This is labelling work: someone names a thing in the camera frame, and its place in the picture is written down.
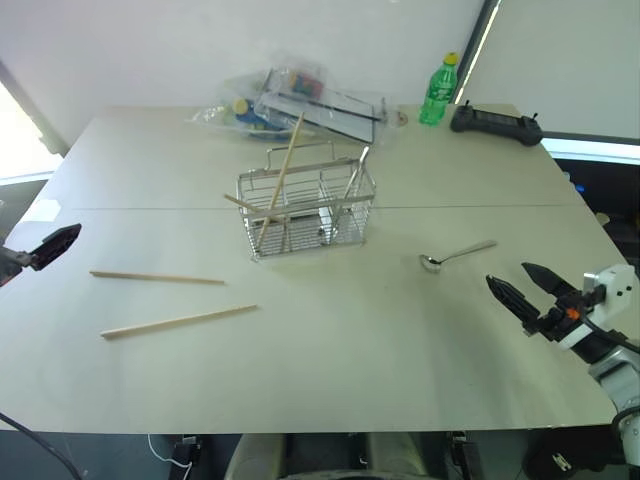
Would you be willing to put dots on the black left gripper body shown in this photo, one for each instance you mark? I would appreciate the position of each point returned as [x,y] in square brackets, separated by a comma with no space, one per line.
[11,262]

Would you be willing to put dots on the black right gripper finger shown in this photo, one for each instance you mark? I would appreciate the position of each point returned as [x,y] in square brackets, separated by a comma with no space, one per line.
[546,280]
[511,300]

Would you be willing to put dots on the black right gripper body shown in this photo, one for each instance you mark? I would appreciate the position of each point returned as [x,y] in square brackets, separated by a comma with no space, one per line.
[554,320]

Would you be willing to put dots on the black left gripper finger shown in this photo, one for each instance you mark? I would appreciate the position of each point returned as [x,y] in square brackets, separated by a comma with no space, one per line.
[52,240]
[61,247]

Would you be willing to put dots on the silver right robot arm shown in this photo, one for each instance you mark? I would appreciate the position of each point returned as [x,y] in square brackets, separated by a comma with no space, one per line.
[619,380]

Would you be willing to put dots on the white paper label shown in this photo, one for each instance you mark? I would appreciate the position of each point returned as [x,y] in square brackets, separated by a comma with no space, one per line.
[47,209]

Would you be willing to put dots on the metal spoon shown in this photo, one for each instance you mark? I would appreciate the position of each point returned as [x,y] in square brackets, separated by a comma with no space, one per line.
[452,256]

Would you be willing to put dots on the wooden chopstick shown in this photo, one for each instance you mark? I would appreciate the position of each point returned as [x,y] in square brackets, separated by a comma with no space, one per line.
[282,175]
[250,207]
[180,320]
[157,278]

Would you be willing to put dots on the black rounded shape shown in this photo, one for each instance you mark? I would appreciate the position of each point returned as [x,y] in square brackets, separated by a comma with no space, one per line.
[550,457]

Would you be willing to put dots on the black remote controller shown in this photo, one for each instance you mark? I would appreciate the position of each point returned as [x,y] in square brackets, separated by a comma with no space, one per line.
[495,124]

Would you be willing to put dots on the metal cutlery piece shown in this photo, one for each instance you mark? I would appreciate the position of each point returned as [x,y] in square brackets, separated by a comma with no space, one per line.
[352,182]

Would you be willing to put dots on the round table grommet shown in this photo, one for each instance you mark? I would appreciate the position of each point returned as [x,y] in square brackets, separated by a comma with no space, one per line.
[401,118]

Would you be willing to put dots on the green plastic bottle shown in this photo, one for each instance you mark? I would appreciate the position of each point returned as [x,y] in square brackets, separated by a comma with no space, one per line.
[437,95]

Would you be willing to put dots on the clear plastic bag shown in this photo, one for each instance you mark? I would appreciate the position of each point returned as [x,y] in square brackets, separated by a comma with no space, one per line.
[240,102]

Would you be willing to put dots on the grey rounded shape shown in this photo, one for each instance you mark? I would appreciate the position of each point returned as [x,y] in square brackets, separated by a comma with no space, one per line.
[255,456]

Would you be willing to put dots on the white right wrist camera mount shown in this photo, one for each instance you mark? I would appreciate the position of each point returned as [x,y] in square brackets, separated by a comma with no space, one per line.
[611,286]

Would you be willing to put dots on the black window frame bar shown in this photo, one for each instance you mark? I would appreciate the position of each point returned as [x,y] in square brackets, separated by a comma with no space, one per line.
[475,50]

